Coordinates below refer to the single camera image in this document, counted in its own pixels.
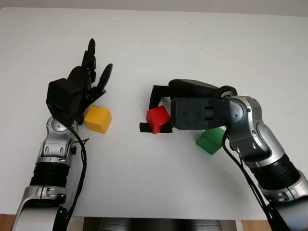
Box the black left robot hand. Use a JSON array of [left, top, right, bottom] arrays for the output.
[[68, 38, 114, 126]]

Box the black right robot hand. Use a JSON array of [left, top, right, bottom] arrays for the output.
[[148, 78, 220, 111]]

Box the red wooden block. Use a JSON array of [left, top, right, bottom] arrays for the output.
[[146, 105, 172, 135]]

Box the yellow wooden block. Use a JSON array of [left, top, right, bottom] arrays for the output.
[[84, 105, 113, 134]]

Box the green wooden block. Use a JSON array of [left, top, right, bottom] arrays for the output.
[[196, 127, 227, 155]]

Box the black tape mark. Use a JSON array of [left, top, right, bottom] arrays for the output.
[[139, 122, 173, 134]]

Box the dark grey robot torso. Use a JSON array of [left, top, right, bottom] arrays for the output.
[[82, 217, 238, 231]]

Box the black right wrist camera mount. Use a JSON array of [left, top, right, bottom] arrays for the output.
[[170, 97, 231, 131]]

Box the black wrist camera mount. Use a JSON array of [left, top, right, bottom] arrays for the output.
[[170, 97, 231, 131], [46, 78, 84, 126]]

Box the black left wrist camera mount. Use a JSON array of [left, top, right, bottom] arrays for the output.
[[46, 78, 84, 126]]

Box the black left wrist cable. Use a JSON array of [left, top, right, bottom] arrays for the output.
[[64, 122, 91, 231]]

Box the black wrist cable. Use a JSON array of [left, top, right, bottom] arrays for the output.
[[64, 122, 91, 231], [222, 129, 273, 220]]

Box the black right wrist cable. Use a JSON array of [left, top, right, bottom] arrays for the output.
[[222, 129, 273, 220]]

